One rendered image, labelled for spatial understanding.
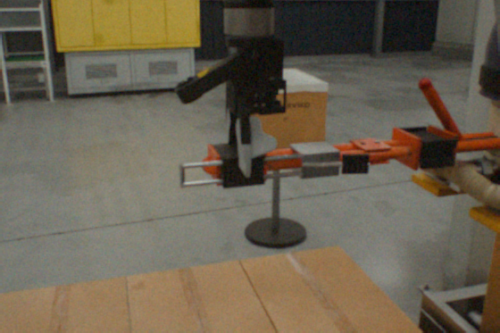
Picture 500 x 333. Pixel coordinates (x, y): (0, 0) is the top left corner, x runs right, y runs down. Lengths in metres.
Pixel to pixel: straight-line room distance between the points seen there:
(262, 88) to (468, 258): 1.96
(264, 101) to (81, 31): 7.18
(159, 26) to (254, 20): 7.29
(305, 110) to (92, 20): 5.62
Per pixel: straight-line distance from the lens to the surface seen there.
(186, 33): 8.10
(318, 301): 1.61
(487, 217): 0.97
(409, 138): 0.91
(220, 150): 0.79
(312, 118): 2.68
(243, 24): 0.73
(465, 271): 2.61
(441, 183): 1.10
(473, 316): 1.67
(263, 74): 0.76
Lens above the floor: 1.44
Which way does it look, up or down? 17 degrees down
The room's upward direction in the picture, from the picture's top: straight up
